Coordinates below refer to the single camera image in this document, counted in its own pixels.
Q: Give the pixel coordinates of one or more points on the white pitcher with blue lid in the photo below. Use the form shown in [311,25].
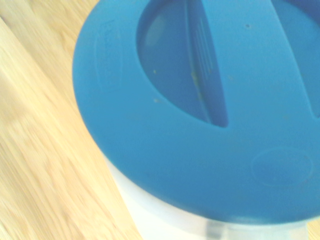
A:
[190,140]

